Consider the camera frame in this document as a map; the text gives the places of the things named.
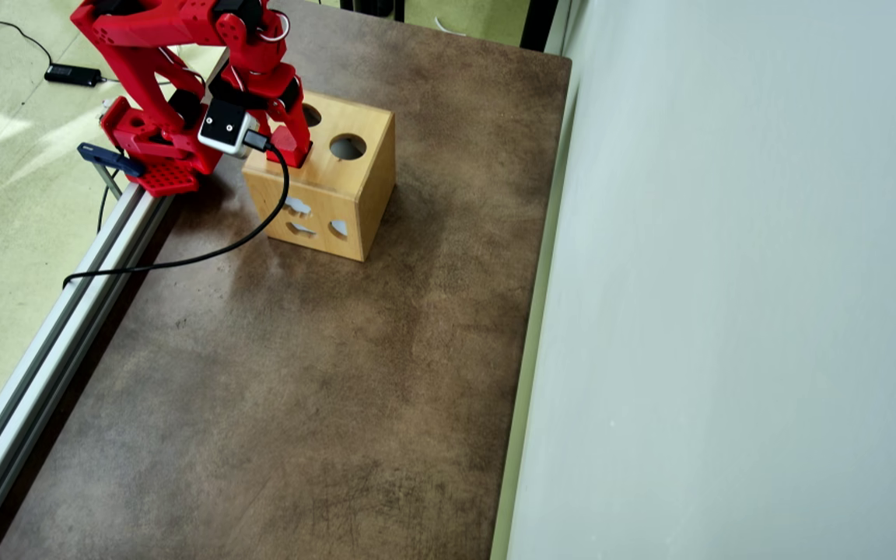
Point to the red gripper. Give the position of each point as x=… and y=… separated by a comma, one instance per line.
x=293, y=138

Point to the red robot arm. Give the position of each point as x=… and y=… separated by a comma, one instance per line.
x=145, y=31

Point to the wooden shape sorter box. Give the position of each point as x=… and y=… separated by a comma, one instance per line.
x=339, y=175

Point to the black furniture foot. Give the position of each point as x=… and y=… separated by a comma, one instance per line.
x=370, y=6

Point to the blue clamp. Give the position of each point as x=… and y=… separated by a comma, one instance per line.
x=110, y=159

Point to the black power adapter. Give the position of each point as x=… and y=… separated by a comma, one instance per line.
x=73, y=75

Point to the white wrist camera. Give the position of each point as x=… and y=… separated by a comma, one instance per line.
x=224, y=126

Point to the black vertical post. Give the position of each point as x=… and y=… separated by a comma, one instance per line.
x=539, y=23

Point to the aluminium profile rail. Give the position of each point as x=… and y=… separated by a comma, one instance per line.
x=51, y=342

